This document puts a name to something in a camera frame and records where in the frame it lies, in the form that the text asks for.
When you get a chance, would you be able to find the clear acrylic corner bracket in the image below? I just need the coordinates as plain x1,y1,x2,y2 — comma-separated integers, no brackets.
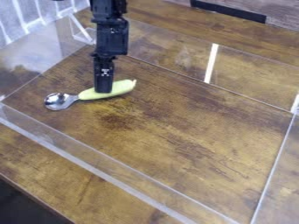
70,15,96,45

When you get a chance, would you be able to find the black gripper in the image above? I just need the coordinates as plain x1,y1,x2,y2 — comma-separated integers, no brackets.
91,17,130,93

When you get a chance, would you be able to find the clear acrylic enclosure wall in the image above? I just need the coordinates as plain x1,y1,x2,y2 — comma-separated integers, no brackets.
3,22,299,224

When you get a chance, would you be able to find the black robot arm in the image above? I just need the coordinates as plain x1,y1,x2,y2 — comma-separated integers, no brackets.
88,0,130,93

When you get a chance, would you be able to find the black bar in background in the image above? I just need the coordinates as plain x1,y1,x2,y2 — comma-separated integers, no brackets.
190,0,267,24

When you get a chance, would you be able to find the green handled metal spoon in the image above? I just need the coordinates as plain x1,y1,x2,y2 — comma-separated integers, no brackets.
44,80,137,111

